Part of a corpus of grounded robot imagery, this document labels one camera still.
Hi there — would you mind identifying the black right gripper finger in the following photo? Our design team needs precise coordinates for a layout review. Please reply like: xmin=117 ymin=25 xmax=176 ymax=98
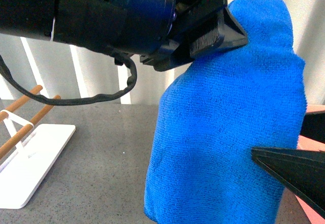
xmin=189 ymin=7 xmax=248 ymax=58

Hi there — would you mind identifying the pink plastic bin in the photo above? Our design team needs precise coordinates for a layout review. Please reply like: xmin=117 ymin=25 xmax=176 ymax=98
xmin=288 ymin=105 xmax=324 ymax=223

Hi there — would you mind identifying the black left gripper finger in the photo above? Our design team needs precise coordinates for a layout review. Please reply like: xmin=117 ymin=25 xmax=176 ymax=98
xmin=251 ymin=147 xmax=324 ymax=211

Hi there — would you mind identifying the blue microfiber cloth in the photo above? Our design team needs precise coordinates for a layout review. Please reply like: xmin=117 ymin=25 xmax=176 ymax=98
xmin=144 ymin=0 xmax=307 ymax=223

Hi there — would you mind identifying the black braided cable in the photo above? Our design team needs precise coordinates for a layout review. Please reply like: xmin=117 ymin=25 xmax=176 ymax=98
xmin=0 ymin=54 xmax=138 ymax=106

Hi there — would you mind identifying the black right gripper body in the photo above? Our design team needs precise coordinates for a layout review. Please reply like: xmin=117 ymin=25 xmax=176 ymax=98
xmin=104 ymin=0 xmax=228 ymax=72

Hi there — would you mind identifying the white towel rack stand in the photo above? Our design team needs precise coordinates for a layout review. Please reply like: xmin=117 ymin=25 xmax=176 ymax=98
xmin=1 ymin=95 xmax=76 ymax=209

